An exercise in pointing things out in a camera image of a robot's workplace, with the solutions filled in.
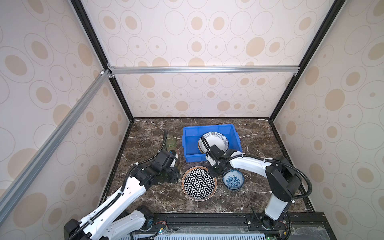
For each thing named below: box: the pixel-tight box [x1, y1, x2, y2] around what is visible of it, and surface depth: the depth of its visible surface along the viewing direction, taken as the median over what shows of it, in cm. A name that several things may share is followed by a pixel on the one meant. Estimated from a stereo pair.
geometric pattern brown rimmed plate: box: [181, 166, 218, 202], surface depth 87 cm
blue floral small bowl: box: [222, 169, 245, 191], surface depth 84 cm
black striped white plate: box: [198, 131, 229, 153], surface depth 105 cm
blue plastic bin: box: [182, 124, 243, 163], surface depth 105 cm
